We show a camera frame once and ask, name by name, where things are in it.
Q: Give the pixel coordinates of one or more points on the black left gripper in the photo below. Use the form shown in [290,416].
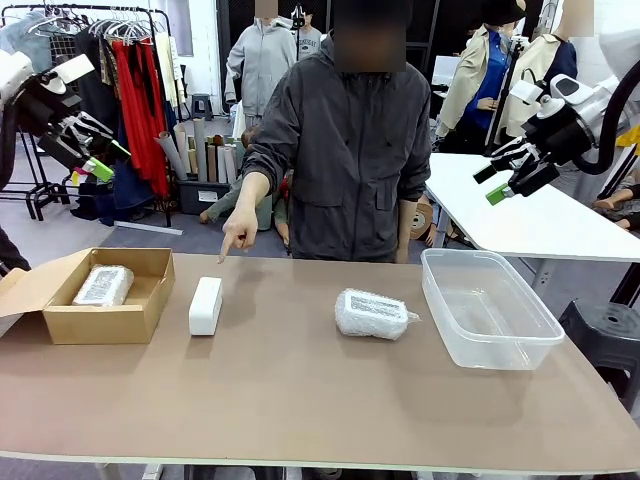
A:
[47,110]

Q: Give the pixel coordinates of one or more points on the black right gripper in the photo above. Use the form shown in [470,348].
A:
[562,135]

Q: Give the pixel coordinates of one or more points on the bubble white clock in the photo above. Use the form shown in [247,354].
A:
[372,312]
[102,286]

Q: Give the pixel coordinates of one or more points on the white unwrapped clock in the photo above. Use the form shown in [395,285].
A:
[206,307]

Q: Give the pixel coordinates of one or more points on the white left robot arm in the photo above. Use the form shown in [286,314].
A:
[12,75]

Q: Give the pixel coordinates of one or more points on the person's left forearm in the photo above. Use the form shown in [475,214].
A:
[404,235]

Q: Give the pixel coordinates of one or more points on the person's right forearm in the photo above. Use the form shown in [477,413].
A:
[255,192]

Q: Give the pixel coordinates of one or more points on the person's right hand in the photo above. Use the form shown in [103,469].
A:
[244,227]

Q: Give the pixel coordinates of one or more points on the black garment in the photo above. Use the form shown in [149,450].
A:
[95,100]

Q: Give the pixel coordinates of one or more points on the white table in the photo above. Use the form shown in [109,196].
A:
[525,220]

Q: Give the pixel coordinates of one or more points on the red dress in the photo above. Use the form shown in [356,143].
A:
[137,115]

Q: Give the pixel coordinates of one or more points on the dark blue garment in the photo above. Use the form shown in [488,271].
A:
[125,195]

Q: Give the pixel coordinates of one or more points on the black tripod pole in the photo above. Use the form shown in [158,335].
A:
[507,95]

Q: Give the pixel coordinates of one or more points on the beige paper roll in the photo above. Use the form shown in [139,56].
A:
[182,142]

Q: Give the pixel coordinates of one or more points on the mannequin beige coat blue shirt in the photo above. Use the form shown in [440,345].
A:
[480,75]

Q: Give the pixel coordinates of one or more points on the white floor bar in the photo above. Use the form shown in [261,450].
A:
[150,228]

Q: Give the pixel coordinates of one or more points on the cream garment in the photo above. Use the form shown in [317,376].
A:
[165,70]

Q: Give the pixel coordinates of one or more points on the tall grey paper roll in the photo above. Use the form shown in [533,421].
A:
[200,150]

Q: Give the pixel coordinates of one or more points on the yellow object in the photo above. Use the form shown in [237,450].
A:
[631,137]

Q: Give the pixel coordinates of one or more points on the mannequin cream vest navy shirt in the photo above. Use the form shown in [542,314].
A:
[547,55]

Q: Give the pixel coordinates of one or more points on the dark grey storage bin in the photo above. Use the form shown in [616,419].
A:
[197,197]

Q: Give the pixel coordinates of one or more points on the grey plastic stool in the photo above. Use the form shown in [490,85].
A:
[202,102]

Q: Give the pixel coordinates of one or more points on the grey blue denim jacket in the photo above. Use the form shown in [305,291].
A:
[30,35]

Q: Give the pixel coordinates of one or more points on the brown paper roll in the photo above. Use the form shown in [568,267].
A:
[212,162]

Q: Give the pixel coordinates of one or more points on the white paper roll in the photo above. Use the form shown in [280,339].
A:
[222,165]
[231,165]

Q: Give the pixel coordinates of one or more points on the clear plastic container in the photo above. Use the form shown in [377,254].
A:
[495,320]

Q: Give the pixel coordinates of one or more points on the person in grey jacket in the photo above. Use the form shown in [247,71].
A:
[350,165]

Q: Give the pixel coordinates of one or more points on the open brown cardboard box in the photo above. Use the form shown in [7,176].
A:
[100,325]

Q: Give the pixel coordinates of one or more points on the black plastic stool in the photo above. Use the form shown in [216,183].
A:
[605,335]

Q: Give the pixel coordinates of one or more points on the mannequin in grey hoodie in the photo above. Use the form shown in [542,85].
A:
[262,65]

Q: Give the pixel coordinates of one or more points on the person in grey sweatshirt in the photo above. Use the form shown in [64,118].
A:
[310,45]

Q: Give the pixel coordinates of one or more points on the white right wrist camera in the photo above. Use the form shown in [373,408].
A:
[525,92]

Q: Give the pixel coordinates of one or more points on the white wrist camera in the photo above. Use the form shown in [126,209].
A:
[525,92]
[75,70]

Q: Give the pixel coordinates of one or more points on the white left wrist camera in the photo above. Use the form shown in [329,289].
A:
[75,70]

